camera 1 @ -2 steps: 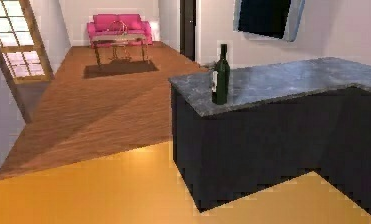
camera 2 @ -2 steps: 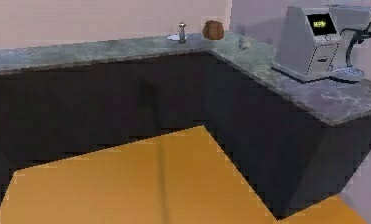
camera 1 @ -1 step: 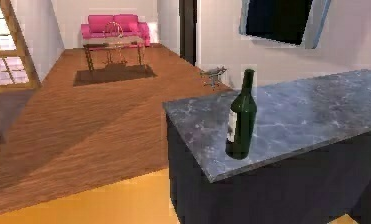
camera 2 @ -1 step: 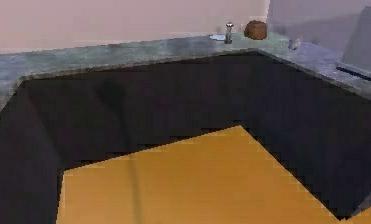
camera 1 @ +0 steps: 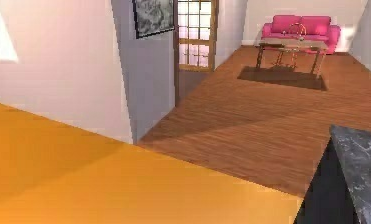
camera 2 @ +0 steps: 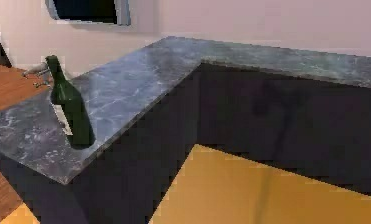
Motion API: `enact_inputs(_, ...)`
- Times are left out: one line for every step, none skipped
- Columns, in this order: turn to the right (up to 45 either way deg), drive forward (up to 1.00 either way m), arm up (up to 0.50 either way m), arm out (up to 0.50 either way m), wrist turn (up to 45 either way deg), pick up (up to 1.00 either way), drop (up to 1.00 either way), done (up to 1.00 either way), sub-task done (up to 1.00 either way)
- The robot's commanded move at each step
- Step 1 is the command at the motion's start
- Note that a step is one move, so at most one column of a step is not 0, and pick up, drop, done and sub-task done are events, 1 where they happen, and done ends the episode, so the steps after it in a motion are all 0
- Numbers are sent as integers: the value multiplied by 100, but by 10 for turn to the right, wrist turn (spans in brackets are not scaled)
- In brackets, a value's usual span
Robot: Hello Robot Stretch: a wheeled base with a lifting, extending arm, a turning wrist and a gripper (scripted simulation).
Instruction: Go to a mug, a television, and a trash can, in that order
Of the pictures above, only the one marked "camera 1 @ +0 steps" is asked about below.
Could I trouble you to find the brown wooden table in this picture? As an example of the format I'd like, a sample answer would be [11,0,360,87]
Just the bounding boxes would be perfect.
[255,37,329,80]

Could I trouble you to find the wooden glazed door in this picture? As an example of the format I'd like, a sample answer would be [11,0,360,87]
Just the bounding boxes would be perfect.
[173,0,220,108]

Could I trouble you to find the pink sofa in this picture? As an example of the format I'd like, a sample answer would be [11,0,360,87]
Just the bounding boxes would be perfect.
[261,14,342,55]

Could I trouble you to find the wooden chair with round back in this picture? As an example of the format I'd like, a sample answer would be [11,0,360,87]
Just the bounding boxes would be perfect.
[274,22,308,70]

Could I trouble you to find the dark marble top counter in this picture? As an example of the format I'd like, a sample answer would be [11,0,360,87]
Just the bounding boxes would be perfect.
[292,124,371,224]

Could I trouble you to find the black framed grey picture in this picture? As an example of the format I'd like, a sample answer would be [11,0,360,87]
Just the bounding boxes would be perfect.
[132,0,176,40]

